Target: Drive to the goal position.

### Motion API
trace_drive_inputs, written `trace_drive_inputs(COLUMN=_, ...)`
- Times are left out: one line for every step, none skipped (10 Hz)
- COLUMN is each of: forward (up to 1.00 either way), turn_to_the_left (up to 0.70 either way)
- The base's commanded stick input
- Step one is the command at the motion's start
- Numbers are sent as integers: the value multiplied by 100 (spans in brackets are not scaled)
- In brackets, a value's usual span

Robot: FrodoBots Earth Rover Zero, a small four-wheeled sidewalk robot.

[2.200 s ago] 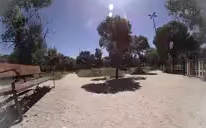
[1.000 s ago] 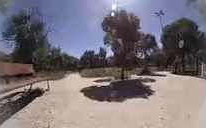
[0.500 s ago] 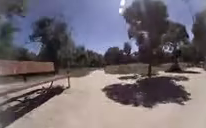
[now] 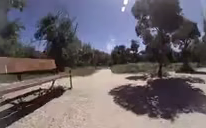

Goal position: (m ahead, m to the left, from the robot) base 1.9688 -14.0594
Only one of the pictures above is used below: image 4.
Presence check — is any row of trees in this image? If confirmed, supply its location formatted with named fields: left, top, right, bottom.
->
left=70, top=39, right=149, bottom=67

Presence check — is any dry grass patch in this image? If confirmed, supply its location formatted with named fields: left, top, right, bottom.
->
left=110, top=61, right=206, bottom=76

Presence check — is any pale sandy gravel path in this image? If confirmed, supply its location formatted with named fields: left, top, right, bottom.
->
left=5, top=68, right=206, bottom=128

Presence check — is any large leafy tree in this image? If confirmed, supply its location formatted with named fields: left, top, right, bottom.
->
left=34, top=11, right=82, bottom=73

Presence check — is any tall tree with dark trunk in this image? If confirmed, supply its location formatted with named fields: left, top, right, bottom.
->
left=130, top=0, right=202, bottom=80

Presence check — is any wooden park bench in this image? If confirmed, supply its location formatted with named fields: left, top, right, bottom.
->
left=0, top=55, right=74, bottom=128

